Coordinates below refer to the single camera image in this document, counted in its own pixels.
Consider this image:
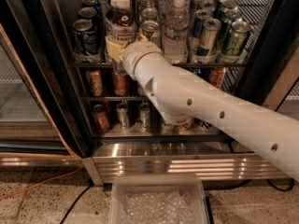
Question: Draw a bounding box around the middle shelf tan can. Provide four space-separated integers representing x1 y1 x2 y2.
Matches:
86 70 104 96

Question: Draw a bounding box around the bottom shelf blue can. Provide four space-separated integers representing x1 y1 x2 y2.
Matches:
199 119 212 129

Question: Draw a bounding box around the black cable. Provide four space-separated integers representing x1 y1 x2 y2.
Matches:
203 177 295 192
59 180 94 224

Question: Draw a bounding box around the bottom shelf tan can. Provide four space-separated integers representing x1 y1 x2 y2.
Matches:
181 120 194 131

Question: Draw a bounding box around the bottom shelf white green can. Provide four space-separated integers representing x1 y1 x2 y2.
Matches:
161 119 174 132

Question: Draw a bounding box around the green white soda can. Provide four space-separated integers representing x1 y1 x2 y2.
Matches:
139 7 158 22
139 21 161 47

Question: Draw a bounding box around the shelf silver can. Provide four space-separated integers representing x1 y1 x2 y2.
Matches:
116 103 130 130
139 103 150 131

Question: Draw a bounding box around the middle shelf orange can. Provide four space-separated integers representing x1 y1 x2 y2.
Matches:
112 71 129 96

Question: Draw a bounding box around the front silver blue energy can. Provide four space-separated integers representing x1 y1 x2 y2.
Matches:
196 18 221 56

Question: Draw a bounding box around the bottom shelf silver can middle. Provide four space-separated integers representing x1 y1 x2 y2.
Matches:
139 103 150 131

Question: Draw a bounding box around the black cable right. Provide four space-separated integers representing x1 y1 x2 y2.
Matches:
203 177 295 192

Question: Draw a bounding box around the brown tea bottle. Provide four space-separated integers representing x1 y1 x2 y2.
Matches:
109 0 137 73
105 0 118 35

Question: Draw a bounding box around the orange cable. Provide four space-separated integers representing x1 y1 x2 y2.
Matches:
0 25 84 202

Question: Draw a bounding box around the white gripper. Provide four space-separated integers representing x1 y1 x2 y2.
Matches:
106 33 163 78

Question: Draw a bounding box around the front clear water bottle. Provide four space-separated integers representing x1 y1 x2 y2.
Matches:
163 0 190 63

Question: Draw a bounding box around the middle blue pepsi can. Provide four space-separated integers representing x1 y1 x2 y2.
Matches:
78 7 100 28

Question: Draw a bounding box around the black cable left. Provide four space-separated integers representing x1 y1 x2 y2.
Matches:
59 180 94 224

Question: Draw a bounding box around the front green white soda can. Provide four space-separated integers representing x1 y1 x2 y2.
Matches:
139 21 161 47

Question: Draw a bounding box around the clear plastic bin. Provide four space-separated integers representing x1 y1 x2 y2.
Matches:
108 174 211 224

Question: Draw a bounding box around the middle shelf red can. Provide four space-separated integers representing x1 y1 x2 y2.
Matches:
208 67 226 89

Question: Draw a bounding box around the left glass fridge door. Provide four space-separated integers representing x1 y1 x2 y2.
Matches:
0 24 81 166

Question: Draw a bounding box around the blue pepsi can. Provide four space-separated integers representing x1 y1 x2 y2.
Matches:
73 19 98 56
81 0 102 14
78 7 100 28

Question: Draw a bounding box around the shelf tan can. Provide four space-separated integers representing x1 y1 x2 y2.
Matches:
86 70 104 96
181 120 194 131

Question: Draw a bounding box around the bottom shelf orange can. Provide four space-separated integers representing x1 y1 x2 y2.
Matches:
93 105 110 131

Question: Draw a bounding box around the shelf orange can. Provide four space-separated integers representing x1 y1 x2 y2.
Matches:
112 71 129 96
93 105 110 131

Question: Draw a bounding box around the silver blue energy can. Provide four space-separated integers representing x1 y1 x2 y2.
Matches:
191 9 212 44
196 18 221 56

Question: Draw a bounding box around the front blue pepsi can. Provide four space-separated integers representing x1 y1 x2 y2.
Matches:
73 19 98 56

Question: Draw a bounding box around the rear blue pepsi can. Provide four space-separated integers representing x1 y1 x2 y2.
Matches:
81 0 102 14

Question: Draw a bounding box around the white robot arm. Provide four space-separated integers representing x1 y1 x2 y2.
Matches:
106 40 299 180

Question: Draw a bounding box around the stainless steel fridge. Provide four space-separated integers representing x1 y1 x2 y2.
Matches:
0 0 299 185

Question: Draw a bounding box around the bottom shelf silver can left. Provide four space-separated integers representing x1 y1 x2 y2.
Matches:
116 103 130 130

